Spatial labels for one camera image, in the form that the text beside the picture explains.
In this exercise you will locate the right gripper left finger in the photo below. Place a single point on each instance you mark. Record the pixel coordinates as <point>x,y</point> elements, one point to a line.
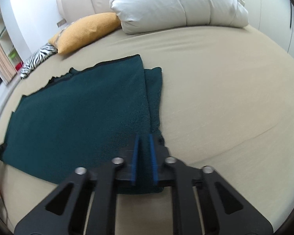
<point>85,203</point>

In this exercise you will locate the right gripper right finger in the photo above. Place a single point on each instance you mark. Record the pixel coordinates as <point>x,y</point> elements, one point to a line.
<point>203,202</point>

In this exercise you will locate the dark green sweater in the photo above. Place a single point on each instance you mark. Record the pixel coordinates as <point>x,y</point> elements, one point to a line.
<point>83,118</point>

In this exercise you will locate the beige curtain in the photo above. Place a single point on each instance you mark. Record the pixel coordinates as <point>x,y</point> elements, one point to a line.
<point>7,70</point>

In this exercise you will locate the red box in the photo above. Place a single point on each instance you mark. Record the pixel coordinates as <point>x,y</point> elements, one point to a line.
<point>19,66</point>

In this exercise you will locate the green lidded container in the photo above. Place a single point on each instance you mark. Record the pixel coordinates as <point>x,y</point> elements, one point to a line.
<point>12,54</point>

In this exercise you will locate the zebra print pillow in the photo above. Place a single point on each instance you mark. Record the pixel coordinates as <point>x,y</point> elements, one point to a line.
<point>42,54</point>

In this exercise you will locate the yellow pillow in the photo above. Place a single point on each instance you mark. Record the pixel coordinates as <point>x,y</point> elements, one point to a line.
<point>84,31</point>

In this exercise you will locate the beige padded headboard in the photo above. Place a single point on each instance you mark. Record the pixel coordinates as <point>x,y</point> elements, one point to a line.
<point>72,10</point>

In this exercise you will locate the white folded duvet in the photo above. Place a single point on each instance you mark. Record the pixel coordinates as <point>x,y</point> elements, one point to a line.
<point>139,16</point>

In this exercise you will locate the white wardrobe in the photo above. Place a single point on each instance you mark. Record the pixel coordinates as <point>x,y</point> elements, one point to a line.
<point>274,18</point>

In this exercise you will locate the white wall shelf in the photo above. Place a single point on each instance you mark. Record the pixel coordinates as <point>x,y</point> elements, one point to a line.
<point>6,42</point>

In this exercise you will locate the wall socket panel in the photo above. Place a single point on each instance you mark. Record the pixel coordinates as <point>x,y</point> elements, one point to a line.
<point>62,22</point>

